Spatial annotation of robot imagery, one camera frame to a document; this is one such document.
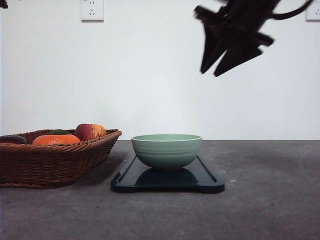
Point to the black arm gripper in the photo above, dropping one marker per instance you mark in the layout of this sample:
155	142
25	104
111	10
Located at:
233	34

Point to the dark purple fruit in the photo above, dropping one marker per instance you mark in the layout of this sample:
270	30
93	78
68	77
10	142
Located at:
13	139

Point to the brown wicker basket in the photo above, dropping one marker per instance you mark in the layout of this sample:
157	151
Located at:
58	160

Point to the white wall socket left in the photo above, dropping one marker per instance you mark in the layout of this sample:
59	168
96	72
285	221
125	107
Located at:
92	11

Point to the black rectangular tray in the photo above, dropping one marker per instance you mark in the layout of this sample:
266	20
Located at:
135	176

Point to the orange tangerine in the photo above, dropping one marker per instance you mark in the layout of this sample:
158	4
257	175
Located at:
56	139

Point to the dark green fruit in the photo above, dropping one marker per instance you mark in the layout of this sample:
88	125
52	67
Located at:
58	132

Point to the black cable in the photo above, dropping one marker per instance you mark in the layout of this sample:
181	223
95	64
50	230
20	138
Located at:
290	13

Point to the white wall socket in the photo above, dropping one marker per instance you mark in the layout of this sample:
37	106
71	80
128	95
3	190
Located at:
92	11
312	13

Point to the green ceramic bowl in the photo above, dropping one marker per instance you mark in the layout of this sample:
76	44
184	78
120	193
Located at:
167	151

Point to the white wall socket right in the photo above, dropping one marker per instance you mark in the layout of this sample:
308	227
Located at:
312	13

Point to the red yellow apple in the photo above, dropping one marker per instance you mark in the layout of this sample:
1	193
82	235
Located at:
88	131

